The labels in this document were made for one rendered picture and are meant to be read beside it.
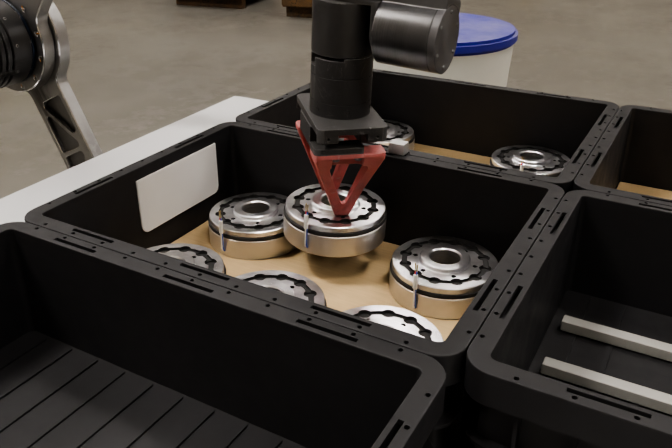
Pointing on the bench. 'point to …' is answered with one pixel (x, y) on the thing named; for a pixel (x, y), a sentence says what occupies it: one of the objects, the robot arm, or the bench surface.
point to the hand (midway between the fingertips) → (336, 195)
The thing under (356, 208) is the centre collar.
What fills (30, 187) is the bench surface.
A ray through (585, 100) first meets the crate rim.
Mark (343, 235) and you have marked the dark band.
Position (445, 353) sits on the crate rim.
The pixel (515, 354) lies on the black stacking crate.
